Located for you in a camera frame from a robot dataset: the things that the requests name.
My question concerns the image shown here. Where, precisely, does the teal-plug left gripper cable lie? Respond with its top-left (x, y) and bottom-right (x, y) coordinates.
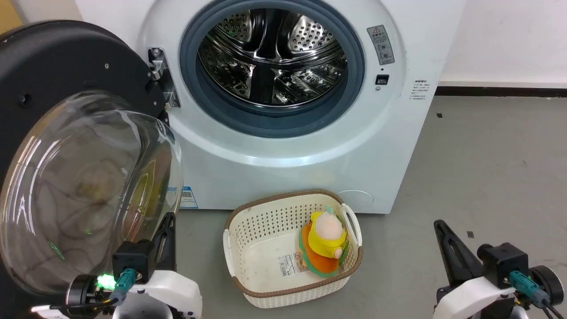
top-left (31, 268), bottom-right (137, 311)

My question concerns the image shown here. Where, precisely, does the grey warning sticker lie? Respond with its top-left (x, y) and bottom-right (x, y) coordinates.
top-left (366, 25), bottom-right (395, 66)

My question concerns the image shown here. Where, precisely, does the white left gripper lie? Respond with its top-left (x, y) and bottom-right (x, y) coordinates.
top-left (110, 212), bottom-right (203, 319)

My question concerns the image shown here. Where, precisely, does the white barcode sticker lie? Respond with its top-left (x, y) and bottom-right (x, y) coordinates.
top-left (278, 252), bottom-right (309, 277)

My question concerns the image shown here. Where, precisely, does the black wall baseboard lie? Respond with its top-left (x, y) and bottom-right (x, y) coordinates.
top-left (435, 86), bottom-right (567, 98)

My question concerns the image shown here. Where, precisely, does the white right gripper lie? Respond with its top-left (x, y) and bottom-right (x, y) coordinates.
top-left (432, 219), bottom-right (530, 319)

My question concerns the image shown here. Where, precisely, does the teal-plug gripper cable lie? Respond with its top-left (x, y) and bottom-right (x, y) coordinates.
top-left (31, 268), bottom-right (137, 311)
top-left (509, 270), bottom-right (567, 319)

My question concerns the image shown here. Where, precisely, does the teal-plug right gripper cable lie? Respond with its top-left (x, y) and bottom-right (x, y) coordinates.
top-left (509, 270), bottom-right (567, 319)

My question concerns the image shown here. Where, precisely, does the blue energy label sticker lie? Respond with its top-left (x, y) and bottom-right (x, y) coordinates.
top-left (179, 186), bottom-right (199, 210)

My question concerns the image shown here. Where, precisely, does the perforated steel drum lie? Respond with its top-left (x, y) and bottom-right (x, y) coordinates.
top-left (197, 8), bottom-right (349, 110)

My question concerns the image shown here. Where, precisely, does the yellow orange plush doll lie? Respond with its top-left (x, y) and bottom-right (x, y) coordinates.
top-left (298, 205), bottom-right (350, 278)

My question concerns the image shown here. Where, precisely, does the cream laundry basket brown rim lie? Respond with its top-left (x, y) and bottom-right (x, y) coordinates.
top-left (223, 189), bottom-right (364, 309)

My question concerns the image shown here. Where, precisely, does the metal door hinge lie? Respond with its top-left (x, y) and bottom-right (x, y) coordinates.
top-left (148, 47), bottom-right (181, 109)

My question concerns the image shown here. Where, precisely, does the small text label sticker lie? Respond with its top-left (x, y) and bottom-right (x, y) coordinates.
top-left (410, 80), bottom-right (428, 101)

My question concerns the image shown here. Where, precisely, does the white front-load washing machine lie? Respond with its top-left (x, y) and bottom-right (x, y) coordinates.
top-left (74, 0), bottom-right (466, 215)

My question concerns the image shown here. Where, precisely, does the black door with glass bowl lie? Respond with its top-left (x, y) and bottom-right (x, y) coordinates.
top-left (0, 19), bottom-right (184, 319)

